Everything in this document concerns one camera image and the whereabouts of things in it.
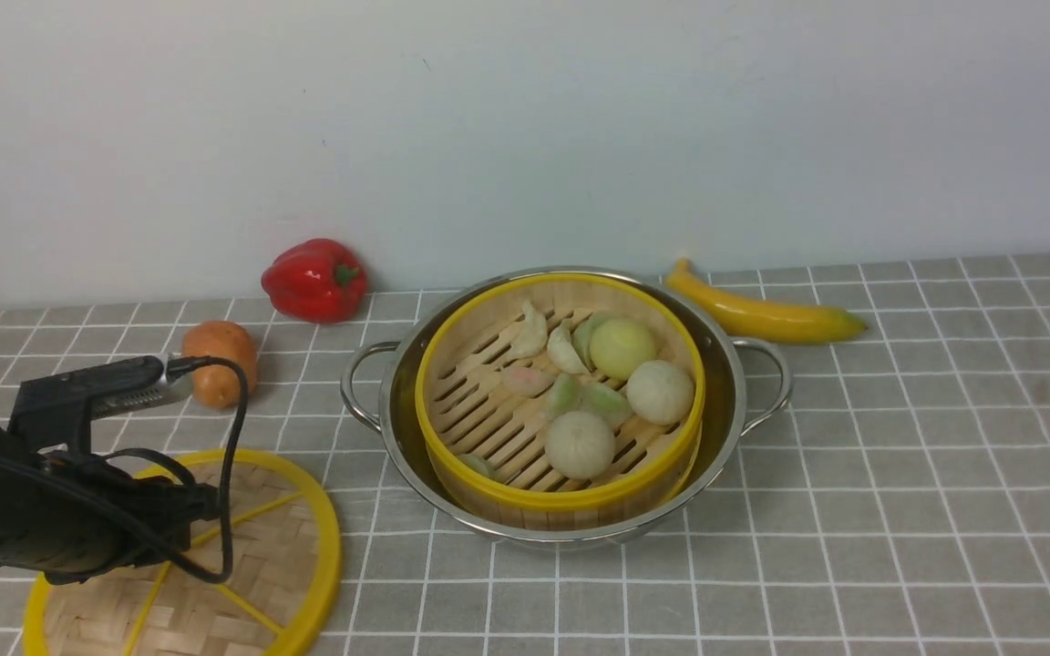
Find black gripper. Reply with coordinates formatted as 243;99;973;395
0;426;221;585

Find yellow woven steamer lid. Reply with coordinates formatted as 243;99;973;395
22;449;343;655

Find yellow bamboo steamer basket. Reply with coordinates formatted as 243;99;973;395
413;272;707;531

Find stainless steel pot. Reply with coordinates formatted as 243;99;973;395
339;266;792;549

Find brown potato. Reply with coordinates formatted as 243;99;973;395
181;321;258;410

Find red bell pepper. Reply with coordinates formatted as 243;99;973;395
260;238;368;324

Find green dumpling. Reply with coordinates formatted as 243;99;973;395
543;371;582;420
579;381;633;432
571;312;613;373
458;454;499;481

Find pink dumpling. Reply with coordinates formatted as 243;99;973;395
500;365;557;398

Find white dumpling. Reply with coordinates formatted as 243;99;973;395
507;300;549;361
546;319;589;376

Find white round bun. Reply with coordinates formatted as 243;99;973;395
623;360;695;426
543;411;615;480

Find yellow-green round bun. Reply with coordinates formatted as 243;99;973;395
589;317;659;381

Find yellow banana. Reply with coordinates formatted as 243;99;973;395
664;258;870;344

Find grey checkered tablecloth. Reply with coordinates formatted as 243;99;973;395
0;253;1050;655

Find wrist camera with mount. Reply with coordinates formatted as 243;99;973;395
5;354;193;454

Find black camera cable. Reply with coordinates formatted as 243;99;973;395
0;356;251;585

